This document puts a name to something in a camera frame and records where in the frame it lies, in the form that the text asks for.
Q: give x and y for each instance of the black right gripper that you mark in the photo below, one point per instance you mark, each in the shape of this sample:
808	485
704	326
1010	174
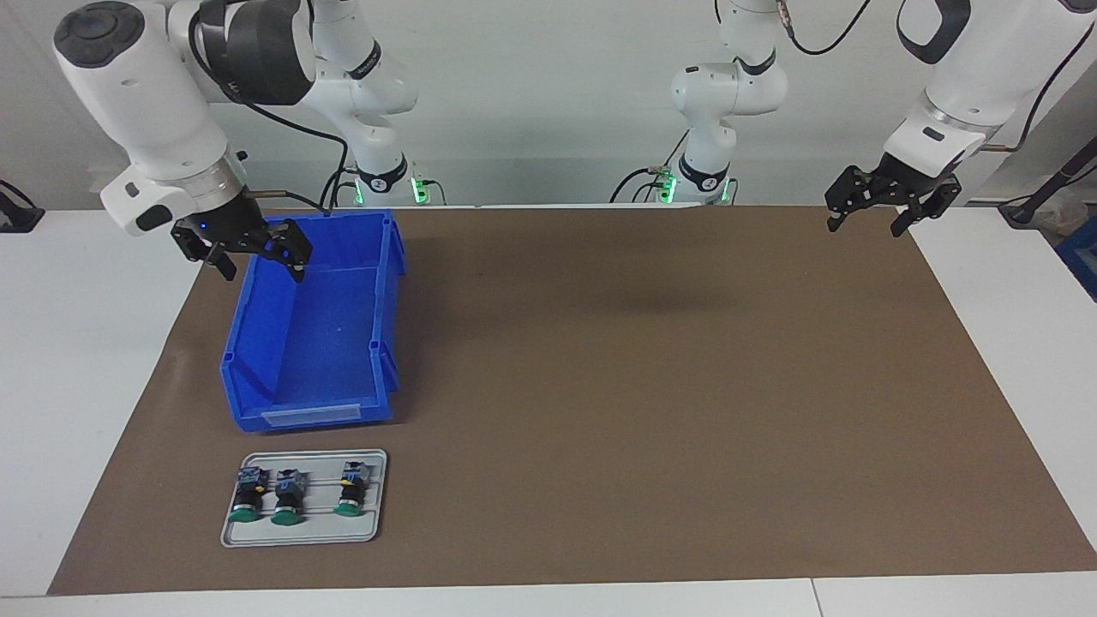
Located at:
224	227

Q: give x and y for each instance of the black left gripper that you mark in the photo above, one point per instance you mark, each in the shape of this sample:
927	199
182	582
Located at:
900	184

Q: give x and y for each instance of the green push button switch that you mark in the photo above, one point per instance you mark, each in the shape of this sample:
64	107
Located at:
289	497

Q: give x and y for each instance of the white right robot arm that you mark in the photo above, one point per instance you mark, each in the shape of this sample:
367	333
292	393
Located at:
146	94

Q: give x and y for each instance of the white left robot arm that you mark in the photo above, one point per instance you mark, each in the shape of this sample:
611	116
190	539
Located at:
728	86

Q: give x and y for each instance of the green button with silver label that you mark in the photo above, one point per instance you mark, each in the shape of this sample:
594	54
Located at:
248	497

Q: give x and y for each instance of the green button with yellow mark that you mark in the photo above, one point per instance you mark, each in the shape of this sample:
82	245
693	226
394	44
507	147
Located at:
351	490

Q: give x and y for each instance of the blue plastic storage bin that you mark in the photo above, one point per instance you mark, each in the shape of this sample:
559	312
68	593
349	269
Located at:
317	343

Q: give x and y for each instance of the black stand pole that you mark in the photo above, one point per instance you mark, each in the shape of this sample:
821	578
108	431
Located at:
1063	176

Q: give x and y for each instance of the green lit base connector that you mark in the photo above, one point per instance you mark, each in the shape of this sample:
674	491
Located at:
667	187
420	190

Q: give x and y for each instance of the blue crate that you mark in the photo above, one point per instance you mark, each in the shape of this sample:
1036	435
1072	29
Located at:
1082	257

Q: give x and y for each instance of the black table clamp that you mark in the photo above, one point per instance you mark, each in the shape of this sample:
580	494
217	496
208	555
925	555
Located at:
17	216

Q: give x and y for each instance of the grey metal tray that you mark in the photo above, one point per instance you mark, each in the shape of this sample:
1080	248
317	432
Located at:
300	531

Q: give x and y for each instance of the brown table mat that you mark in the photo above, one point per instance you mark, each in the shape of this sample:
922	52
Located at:
643	428

